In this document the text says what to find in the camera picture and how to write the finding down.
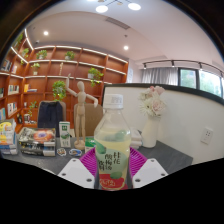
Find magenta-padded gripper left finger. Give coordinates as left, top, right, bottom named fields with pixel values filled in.
left=57, top=148, right=99, bottom=189

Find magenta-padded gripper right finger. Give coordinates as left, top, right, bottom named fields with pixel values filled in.
left=128, top=146, right=169, bottom=189

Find clear drink bottle white cap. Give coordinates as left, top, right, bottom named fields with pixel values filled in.
left=93, top=93, right=132, bottom=191

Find small green white box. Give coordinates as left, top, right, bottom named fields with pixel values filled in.
left=84, top=136, right=98, bottom=154

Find stack of white packs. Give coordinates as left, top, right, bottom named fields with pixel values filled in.
left=128, top=128, right=144, bottom=149

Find tall green white carton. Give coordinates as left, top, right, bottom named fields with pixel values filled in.
left=58, top=121, right=72, bottom=148

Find white vase with flowers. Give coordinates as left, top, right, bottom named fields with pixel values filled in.
left=138, top=85, right=167, bottom=149

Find stack of dark books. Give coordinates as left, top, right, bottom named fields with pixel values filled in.
left=17, top=126, right=57, bottom=157

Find wooden artist mannequin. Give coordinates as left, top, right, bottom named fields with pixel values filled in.
left=64, top=73, right=100, bottom=151

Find dark office chair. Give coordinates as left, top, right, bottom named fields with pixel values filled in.
left=37, top=100, right=67, bottom=129

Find grey curtain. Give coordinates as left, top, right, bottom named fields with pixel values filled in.
left=141, top=67, right=179, bottom=86

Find wooden shelf unit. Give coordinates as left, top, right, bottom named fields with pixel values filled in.
left=0, top=31, right=129, bottom=134

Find window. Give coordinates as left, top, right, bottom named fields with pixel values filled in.
left=178, top=67, right=224, bottom=99

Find ceiling air vent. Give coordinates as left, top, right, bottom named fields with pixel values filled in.
left=105, top=17, right=131, bottom=30

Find black multi-bulb ceiling lamp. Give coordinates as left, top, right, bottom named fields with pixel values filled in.
left=87, top=0, right=142, bottom=14

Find white wall socket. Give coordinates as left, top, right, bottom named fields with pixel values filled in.
left=200, top=127, right=214, bottom=145

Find black track light rail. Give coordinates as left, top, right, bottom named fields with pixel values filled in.
left=142, top=59, right=224, bottom=78

